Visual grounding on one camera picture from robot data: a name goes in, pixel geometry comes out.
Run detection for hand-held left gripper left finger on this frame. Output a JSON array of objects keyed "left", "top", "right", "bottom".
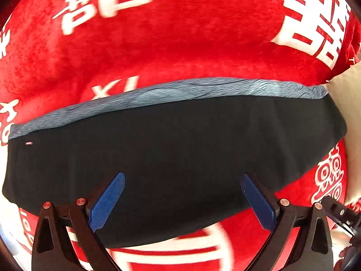
[{"left": 31, "top": 172, "right": 125, "bottom": 271}]

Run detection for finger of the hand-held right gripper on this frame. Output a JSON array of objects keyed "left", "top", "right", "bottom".
[{"left": 322, "top": 196, "right": 361, "bottom": 236}]

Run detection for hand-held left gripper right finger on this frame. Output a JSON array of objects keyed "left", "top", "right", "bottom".
[{"left": 241, "top": 173, "right": 334, "bottom": 271}]

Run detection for black pants with patterned waistband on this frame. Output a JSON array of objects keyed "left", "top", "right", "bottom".
[{"left": 1, "top": 77, "right": 348, "bottom": 249}]

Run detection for pale square cushion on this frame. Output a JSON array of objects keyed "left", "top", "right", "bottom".
[{"left": 323, "top": 62, "right": 361, "bottom": 209}]

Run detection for red printed blanket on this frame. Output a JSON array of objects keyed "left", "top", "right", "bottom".
[{"left": 0, "top": 0, "right": 361, "bottom": 271}]

